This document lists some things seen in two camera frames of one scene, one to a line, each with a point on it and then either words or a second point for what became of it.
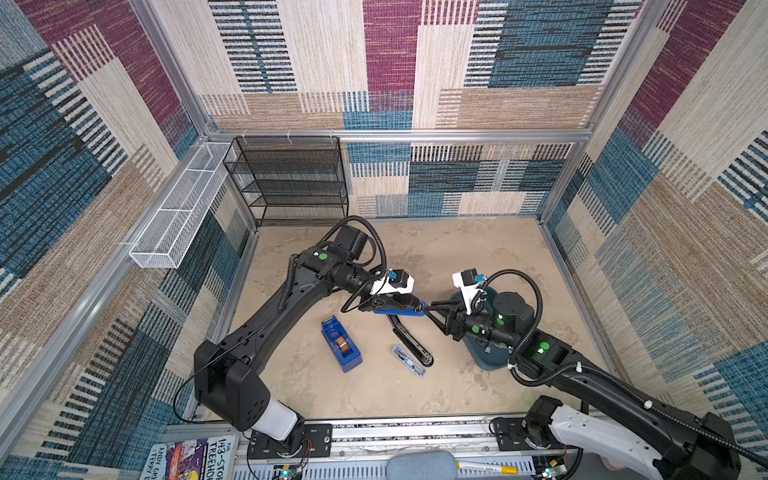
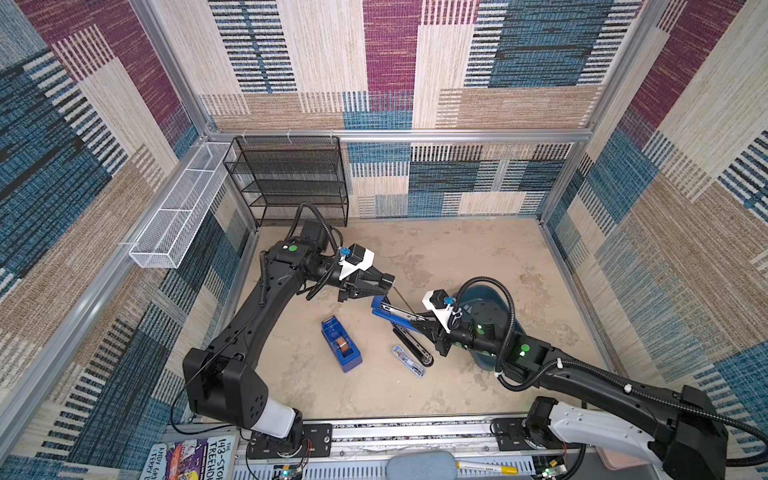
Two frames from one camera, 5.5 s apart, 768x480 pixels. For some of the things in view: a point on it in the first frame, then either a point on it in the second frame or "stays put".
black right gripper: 454,320 to 440,334
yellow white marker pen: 505,470 stays put
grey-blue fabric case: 424,465 stays put
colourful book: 203,458 stays put
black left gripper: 377,303 to 356,289
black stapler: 421,354 stays put
